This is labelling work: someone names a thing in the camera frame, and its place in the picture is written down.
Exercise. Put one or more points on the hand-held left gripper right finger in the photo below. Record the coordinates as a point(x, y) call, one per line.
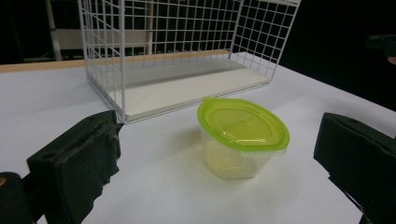
point(361, 158)

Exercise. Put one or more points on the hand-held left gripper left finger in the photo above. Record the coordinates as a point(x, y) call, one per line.
point(74, 165)

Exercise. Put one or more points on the clear container with green lid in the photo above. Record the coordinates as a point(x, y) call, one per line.
point(243, 130)

